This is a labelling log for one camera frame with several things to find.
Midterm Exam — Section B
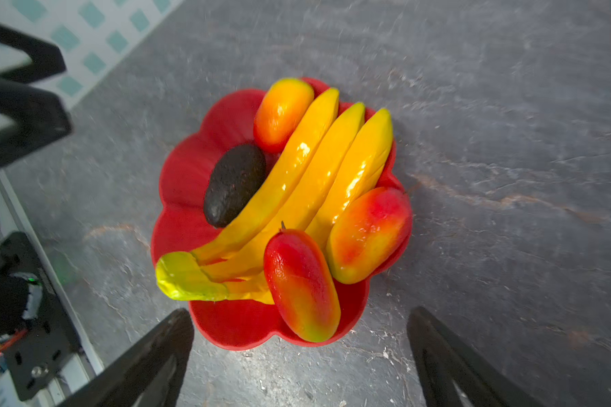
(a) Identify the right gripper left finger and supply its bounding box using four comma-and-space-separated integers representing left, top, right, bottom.
61, 308, 195, 406

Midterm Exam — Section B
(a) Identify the yellow fake banana bunch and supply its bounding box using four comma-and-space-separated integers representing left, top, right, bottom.
156, 88, 393, 305

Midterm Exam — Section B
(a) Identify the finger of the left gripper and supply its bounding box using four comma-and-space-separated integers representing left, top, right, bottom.
0, 24, 66, 84
0, 78, 73, 168

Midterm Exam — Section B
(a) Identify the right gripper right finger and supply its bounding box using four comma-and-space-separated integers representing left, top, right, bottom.
407, 306, 540, 406

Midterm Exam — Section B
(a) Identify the red yellow fake mango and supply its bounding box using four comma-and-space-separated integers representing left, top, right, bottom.
326, 188, 412, 285
263, 225, 341, 343
253, 78, 314, 154

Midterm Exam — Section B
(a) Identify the dark fake avocado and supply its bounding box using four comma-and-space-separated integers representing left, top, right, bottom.
204, 143, 266, 228

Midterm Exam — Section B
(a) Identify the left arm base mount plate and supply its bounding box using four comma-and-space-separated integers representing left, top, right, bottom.
0, 232, 81, 402

